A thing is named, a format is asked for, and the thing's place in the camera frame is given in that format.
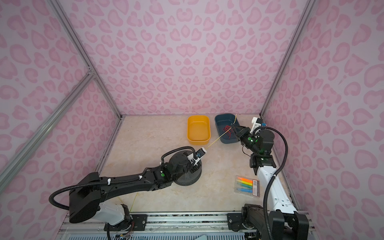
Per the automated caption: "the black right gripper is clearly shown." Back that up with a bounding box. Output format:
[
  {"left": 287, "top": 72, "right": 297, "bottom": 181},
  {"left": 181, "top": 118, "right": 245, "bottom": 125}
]
[{"left": 232, "top": 124, "right": 262, "bottom": 155}]

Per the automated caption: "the dark grey cable spool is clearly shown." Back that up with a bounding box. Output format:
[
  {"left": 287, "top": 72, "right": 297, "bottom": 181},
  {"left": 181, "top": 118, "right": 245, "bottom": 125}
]
[{"left": 174, "top": 168, "right": 202, "bottom": 186}]

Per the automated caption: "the yellow plastic tray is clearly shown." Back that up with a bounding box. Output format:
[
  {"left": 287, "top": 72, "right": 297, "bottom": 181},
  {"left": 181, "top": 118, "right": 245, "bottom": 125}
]
[{"left": 187, "top": 115, "right": 211, "bottom": 146}]

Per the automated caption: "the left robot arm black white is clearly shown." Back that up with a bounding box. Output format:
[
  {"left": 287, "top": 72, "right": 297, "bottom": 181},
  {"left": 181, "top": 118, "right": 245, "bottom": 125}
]
[{"left": 69, "top": 151, "right": 202, "bottom": 224}]

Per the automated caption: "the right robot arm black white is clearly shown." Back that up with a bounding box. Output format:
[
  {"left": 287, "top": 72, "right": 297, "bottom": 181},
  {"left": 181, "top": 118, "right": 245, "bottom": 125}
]
[{"left": 231, "top": 124, "right": 310, "bottom": 240}]

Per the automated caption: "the teal plastic tray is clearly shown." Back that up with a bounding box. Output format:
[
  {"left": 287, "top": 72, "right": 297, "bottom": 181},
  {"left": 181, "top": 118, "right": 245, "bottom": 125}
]
[{"left": 215, "top": 113, "right": 239, "bottom": 144}]

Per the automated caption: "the pack of coloured markers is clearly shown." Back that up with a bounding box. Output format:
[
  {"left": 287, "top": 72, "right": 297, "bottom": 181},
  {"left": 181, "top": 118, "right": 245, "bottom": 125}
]
[{"left": 234, "top": 176, "right": 260, "bottom": 198}]

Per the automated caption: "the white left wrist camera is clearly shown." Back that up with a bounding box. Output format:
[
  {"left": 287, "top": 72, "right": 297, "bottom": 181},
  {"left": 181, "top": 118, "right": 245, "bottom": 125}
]
[{"left": 188, "top": 148, "right": 207, "bottom": 167}]

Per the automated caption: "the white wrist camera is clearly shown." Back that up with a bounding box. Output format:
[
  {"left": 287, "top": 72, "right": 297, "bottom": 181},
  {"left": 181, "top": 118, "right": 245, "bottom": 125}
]
[
  {"left": 188, "top": 148, "right": 207, "bottom": 167},
  {"left": 251, "top": 117, "right": 266, "bottom": 132}
]

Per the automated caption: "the red thin cable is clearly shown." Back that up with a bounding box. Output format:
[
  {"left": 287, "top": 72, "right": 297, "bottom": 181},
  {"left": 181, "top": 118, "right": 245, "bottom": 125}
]
[{"left": 222, "top": 125, "right": 235, "bottom": 140}]

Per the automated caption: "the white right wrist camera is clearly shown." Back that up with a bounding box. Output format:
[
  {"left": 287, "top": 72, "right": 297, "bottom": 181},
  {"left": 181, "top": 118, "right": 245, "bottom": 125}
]
[{"left": 251, "top": 117, "right": 266, "bottom": 132}]

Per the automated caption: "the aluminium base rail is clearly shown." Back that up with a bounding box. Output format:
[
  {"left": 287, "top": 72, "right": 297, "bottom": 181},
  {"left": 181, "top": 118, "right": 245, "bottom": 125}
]
[{"left": 56, "top": 211, "right": 319, "bottom": 240}]

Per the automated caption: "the black left corrugated cable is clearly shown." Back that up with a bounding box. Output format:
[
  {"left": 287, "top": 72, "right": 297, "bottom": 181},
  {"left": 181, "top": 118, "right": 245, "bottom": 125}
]
[{"left": 48, "top": 146, "right": 197, "bottom": 211}]

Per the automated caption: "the right aluminium corner post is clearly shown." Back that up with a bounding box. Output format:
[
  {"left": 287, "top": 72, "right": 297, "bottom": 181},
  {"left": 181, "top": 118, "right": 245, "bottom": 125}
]
[{"left": 259, "top": 0, "right": 318, "bottom": 119}]

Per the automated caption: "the diagonal aluminium frame bar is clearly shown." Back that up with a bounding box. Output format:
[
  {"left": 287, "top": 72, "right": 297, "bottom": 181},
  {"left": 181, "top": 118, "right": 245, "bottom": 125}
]
[{"left": 0, "top": 70, "right": 95, "bottom": 193}]

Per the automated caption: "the aluminium corner frame post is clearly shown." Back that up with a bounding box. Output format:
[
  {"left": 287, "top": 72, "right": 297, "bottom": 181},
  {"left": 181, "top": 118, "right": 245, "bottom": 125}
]
[{"left": 47, "top": 0, "right": 123, "bottom": 120}]

